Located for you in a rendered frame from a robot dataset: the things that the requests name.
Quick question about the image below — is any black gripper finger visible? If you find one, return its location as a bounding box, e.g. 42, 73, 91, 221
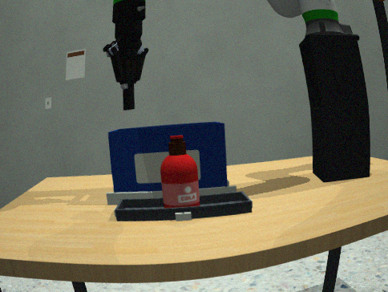
107, 42, 132, 110
130, 43, 148, 109

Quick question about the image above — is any red cola bottle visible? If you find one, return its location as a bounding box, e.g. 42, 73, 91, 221
160, 136, 200, 208

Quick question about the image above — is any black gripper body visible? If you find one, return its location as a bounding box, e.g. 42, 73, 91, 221
115, 18, 142, 56

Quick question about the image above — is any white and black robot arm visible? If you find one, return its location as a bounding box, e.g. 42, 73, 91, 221
112, 0, 359, 40

